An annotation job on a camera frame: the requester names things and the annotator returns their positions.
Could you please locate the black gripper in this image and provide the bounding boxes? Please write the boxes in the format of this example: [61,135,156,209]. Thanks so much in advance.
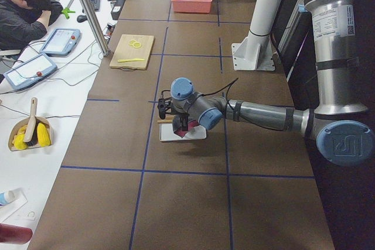
[172,108,188,131]

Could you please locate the grey and pink cloth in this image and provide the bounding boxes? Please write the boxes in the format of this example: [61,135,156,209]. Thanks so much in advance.
[172,115,199,138]

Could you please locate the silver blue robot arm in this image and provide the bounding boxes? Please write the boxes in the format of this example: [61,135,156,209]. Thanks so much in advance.
[159,0,374,166]

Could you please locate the white rectangular tray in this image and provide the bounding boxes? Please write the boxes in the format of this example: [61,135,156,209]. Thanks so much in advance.
[159,122,207,142]

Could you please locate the yellow plastic knife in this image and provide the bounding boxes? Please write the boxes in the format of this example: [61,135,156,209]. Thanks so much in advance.
[117,58,145,63]

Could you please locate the front lemon slice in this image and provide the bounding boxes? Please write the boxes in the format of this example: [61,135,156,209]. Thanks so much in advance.
[132,42,142,49]

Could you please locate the lemon slice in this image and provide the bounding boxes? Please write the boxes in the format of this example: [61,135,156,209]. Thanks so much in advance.
[129,39,137,46]
[132,42,142,49]

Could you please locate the rear lemon slice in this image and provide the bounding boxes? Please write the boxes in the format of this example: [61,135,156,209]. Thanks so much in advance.
[129,39,137,46]

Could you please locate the bamboo cutting board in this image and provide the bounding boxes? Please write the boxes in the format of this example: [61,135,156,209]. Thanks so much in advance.
[110,35,155,70]

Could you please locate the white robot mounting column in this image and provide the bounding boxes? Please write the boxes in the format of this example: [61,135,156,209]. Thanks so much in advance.
[231,0,281,71]

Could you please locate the black power adapter box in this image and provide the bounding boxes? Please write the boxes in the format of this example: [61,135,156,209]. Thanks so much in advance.
[111,0,125,20]

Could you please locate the black computer mouse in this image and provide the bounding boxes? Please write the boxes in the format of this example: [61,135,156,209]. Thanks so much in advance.
[76,15,87,23]

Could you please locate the upper teach pendant tablet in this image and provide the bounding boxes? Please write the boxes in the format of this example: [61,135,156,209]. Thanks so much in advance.
[39,28,81,57]

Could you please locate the teach pendant tablet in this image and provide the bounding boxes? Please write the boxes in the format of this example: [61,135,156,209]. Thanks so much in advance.
[39,28,81,57]
[4,53,57,90]

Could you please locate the right yellow corn toy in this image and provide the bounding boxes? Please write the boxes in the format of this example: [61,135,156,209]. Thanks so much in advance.
[37,122,52,147]

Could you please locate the yellow corn toy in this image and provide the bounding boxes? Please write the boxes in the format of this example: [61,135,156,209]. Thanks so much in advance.
[37,122,52,147]
[12,125,28,150]

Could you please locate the lower teach pendant tablet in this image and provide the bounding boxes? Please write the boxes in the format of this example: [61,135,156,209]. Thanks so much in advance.
[4,53,57,90]

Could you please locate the wooden hand brush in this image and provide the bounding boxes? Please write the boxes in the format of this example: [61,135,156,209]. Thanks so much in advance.
[24,97,38,146]

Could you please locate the wooden dustpan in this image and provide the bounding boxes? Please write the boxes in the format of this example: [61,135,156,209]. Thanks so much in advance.
[8,117,53,151]

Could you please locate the green plastic toy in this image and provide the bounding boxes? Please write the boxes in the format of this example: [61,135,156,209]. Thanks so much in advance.
[61,7,75,19]

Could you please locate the left yellow corn toy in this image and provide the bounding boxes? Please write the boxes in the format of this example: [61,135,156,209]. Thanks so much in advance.
[12,125,28,150]

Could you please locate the person in black jacket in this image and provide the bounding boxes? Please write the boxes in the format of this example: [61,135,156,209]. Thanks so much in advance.
[1,0,63,50]

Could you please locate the white blue paper cup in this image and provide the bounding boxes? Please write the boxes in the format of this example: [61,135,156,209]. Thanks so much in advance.
[0,190,16,207]

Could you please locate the red cylinder object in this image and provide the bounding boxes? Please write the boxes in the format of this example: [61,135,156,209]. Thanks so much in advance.
[1,224,33,245]

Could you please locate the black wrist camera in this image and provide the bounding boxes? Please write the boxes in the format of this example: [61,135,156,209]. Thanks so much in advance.
[157,90,172,119]

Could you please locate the aluminium frame post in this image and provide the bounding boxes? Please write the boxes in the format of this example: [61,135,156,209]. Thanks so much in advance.
[80,0,110,57]

